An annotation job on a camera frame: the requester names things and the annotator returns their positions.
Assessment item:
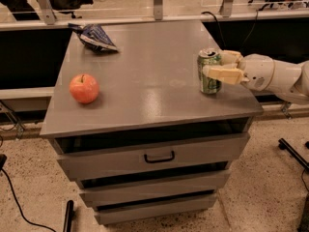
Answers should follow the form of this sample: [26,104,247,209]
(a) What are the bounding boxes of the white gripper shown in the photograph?
[202,50,274,91]

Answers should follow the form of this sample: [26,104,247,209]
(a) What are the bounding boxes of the green soda can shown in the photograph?
[197,48,221,95]

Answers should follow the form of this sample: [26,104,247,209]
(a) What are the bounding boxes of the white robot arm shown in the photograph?
[202,50,309,104]

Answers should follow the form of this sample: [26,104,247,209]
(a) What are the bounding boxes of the black chair base leg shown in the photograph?
[278,138,309,171]

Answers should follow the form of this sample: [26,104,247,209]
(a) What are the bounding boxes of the grey drawer cabinet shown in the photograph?
[41,21,262,224]

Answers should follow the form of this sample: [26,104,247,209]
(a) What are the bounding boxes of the blue chip bag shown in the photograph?
[69,23,118,53]

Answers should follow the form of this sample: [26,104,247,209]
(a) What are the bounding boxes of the red apple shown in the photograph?
[70,73,99,104]

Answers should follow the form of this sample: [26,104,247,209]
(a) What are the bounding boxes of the black stand leg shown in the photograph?
[63,200,74,232]

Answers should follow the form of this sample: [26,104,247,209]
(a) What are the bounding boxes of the black hanging cable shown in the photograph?
[201,10,260,51]

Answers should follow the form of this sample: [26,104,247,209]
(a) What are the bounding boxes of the black drawer handle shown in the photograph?
[144,151,175,164]

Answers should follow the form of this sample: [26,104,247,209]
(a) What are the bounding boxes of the black floor cable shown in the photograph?
[0,154,57,232]

